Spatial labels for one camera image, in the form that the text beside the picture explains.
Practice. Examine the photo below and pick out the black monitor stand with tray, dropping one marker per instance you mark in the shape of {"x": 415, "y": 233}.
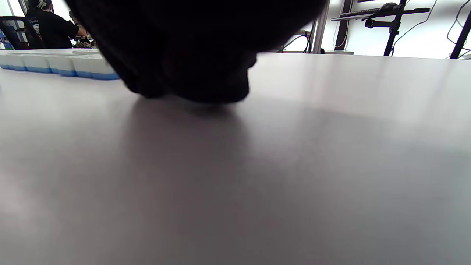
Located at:
{"x": 393, "y": 25}
{"x": 461, "y": 36}

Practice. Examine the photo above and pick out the person's right hand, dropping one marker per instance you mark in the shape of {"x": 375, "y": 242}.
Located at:
{"x": 184, "y": 44}

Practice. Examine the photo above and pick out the black computer mouse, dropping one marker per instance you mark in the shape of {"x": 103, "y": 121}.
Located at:
{"x": 389, "y": 6}

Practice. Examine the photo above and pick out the black office chair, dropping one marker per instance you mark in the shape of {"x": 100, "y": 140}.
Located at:
{"x": 16, "y": 35}

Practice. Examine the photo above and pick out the aluminium profile frame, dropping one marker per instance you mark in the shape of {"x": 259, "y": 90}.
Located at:
{"x": 321, "y": 29}

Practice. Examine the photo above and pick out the black keyboard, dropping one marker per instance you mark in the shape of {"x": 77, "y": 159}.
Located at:
{"x": 358, "y": 13}

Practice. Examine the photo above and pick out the three-bamboo mahjong tile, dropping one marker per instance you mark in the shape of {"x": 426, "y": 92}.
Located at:
{"x": 79, "y": 52}

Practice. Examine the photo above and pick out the white standing desk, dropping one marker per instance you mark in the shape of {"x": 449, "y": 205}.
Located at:
{"x": 331, "y": 52}

